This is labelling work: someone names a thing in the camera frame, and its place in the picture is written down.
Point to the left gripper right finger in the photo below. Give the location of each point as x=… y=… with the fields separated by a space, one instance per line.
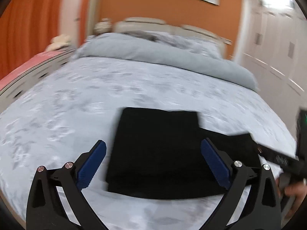
x=262 y=209

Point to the cream plush toy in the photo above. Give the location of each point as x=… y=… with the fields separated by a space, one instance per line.
x=59 y=42

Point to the pink topped bench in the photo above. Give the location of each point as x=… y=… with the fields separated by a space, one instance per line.
x=24 y=77

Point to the butterfly pattern bed cover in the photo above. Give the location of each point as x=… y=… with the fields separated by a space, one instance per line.
x=65 y=114

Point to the black pants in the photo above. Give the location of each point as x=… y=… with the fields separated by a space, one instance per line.
x=156 y=155

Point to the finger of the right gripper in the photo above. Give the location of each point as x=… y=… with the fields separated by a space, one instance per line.
x=244 y=140

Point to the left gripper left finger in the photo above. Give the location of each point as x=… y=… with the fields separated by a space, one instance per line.
x=44 y=208

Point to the grey folded duvet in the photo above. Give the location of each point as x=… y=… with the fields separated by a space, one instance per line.
x=127 y=47

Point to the orange curtain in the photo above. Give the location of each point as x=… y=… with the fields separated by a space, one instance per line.
x=27 y=27

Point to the white wardrobe doors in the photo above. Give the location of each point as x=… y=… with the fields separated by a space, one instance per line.
x=276 y=54

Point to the person's right hand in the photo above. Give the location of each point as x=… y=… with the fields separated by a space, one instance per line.
x=298 y=190

